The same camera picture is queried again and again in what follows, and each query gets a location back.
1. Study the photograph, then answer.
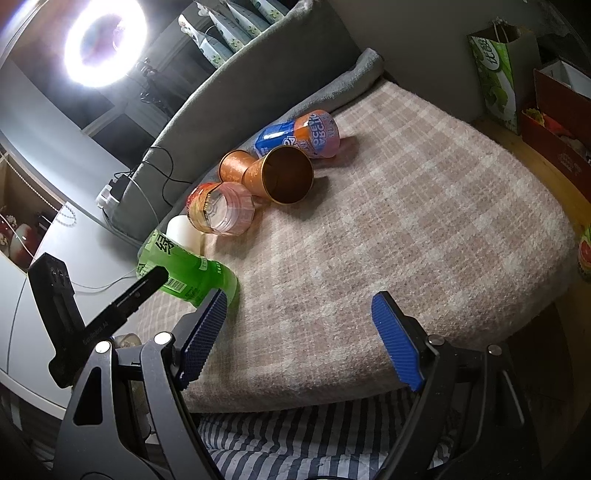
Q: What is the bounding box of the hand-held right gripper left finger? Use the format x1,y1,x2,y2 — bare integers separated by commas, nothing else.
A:
54,290,229,480

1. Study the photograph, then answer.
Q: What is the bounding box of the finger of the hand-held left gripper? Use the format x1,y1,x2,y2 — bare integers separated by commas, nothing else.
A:
82,265,171,352

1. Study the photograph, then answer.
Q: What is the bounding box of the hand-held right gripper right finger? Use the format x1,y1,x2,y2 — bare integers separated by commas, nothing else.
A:
371,291,528,480

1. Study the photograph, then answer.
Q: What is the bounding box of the large copper metal cup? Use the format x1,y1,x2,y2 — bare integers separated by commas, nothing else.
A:
241,147,315,205

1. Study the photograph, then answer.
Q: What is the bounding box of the white plastic cup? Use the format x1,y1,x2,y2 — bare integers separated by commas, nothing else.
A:
165,215,205,256

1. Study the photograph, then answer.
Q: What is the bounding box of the small copper metal cup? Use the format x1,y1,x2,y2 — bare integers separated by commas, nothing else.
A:
218,150,257,185

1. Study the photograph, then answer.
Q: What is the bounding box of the green plastic bottle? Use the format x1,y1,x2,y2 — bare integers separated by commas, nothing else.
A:
136,229,239,308

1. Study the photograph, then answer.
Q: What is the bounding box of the red white vase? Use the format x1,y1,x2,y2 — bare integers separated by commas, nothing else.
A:
9,224,38,269

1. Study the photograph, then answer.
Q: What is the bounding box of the white power strip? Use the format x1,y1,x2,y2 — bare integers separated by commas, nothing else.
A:
96,178,136,209

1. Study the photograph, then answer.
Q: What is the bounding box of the beige plaid blanket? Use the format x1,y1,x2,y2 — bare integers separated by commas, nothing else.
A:
139,78,578,414

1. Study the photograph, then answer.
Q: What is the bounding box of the crushed orange pink plastic bottle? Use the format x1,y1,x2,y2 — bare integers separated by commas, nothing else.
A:
186,181,256,237

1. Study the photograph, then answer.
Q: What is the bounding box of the blue white striped sheet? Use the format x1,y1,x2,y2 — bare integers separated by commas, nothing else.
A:
196,388,452,480

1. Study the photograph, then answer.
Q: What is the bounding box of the dark shelf unit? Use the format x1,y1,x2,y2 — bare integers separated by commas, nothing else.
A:
78,0,223,139

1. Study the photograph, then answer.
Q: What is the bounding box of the pink fruit print can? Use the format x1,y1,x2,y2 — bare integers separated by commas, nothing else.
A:
577,224,591,278

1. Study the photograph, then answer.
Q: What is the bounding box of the blue orange pink can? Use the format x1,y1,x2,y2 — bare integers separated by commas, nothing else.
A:
254,109,341,160

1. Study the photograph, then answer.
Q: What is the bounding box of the red cardboard box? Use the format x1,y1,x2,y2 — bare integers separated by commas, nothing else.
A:
533,58,591,121
521,107,591,205

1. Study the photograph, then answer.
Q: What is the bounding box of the grey sofa cushion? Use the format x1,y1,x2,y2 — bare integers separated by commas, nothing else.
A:
104,0,362,241

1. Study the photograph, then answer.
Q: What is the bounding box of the grey towel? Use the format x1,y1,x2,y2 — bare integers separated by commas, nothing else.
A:
259,47,385,139

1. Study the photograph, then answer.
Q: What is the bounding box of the white green patterned pouch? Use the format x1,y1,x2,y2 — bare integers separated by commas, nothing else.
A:
208,9,251,48
252,0,288,24
198,34,230,66
226,0,271,31
178,14,205,48

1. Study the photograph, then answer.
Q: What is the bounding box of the green paper bag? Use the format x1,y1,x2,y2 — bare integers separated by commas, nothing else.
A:
467,21,542,134

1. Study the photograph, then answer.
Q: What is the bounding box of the white cable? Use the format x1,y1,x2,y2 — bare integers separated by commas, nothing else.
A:
69,174,154,292

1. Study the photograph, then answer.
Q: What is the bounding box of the white bead string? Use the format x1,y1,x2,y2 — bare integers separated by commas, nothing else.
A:
28,175,75,228

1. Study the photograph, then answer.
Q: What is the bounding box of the black cable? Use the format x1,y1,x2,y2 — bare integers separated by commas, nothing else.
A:
137,145,186,205

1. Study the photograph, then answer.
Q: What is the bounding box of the black ring light mount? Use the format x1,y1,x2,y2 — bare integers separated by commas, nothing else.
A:
140,58,163,106

